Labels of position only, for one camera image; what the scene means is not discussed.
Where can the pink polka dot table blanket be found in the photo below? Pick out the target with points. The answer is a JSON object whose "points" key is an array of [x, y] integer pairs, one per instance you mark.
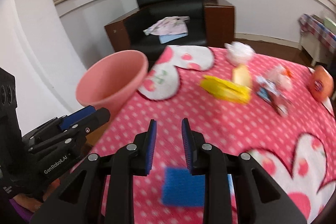
{"points": [[298, 150]]}

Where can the blue patterned wrapper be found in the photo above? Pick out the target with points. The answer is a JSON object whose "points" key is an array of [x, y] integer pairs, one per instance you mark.
{"points": [[269, 93]]}

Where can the light blue paper on armchair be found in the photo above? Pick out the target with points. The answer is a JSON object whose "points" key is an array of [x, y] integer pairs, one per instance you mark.
{"points": [[163, 39]]}

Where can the side table with checkered cloth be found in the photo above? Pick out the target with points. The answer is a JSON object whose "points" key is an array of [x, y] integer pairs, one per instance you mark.
{"points": [[316, 39]]}

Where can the black leather armchair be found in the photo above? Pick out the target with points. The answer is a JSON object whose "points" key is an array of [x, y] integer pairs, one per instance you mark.
{"points": [[209, 23]]}

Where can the floral cloth on armchair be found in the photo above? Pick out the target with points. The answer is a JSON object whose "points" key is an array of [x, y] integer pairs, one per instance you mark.
{"points": [[171, 25]]}

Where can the pink white wrapper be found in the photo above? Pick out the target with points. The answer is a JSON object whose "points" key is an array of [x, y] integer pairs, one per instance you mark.
{"points": [[281, 76]]}

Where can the green tissue box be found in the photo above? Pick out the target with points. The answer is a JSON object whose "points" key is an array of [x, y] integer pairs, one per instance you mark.
{"points": [[330, 25]]}

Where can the left hand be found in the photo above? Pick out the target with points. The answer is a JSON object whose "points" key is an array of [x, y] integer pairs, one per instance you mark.
{"points": [[32, 204]]}

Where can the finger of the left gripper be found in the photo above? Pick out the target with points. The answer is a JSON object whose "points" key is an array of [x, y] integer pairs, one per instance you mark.
{"points": [[72, 139], [57, 125]]}

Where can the pink plastic trash bucket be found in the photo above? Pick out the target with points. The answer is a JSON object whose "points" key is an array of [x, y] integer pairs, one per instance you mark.
{"points": [[111, 81]]}

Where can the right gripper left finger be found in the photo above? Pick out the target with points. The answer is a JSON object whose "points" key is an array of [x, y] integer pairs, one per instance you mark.
{"points": [[100, 189]]}

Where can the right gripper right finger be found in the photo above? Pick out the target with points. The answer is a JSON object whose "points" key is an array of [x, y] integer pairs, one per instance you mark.
{"points": [[259, 199]]}

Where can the blue foam fruit net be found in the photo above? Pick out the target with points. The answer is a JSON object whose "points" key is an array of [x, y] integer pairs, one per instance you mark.
{"points": [[181, 189]]}

